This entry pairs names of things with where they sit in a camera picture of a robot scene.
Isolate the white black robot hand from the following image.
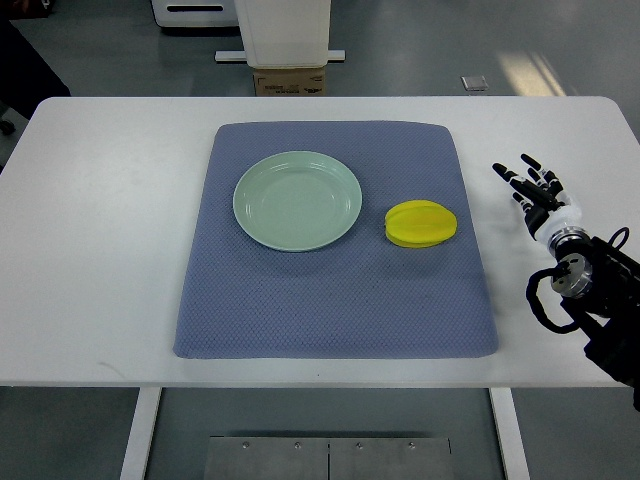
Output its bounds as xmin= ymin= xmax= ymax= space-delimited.
xmin=492 ymin=153 xmax=581 ymax=246

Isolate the yellow starfruit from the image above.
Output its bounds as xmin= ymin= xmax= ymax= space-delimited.
xmin=384 ymin=200 xmax=458 ymax=248

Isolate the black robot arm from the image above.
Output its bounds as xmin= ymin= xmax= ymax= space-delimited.
xmin=525 ymin=227 xmax=639 ymax=409

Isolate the small grey floor plate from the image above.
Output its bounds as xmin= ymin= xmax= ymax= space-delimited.
xmin=460 ymin=75 xmax=489 ymax=92

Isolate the light green plate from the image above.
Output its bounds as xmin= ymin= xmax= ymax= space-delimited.
xmin=233 ymin=151 xmax=363 ymax=252

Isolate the right white table leg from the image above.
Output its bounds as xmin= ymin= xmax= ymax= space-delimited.
xmin=489 ymin=387 xmax=530 ymax=480

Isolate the white table leg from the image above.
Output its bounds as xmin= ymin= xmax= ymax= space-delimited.
xmin=489 ymin=387 xmax=530 ymax=480
xmin=119 ymin=387 xmax=162 ymax=480

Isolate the blue textured mat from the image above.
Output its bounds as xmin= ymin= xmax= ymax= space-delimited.
xmin=172 ymin=120 xmax=500 ymax=361

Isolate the cardboard box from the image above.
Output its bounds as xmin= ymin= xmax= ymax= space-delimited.
xmin=253 ymin=67 xmax=326 ymax=97

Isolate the white column stand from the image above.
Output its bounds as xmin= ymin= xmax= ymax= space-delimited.
xmin=215 ymin=0 xmax=346 ymax=69

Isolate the white machine base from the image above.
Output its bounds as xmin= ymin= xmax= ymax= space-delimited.
xmin=150 ymin=0 xmax=238 ymax=28

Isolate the left white table leg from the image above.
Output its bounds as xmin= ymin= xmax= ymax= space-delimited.
xmin=119 ymin=387 xmax=162 ymax=480

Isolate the metal base plate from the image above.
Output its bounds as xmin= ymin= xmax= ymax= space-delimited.
xmin=204 ymin=437 xmax=455 ymax=479

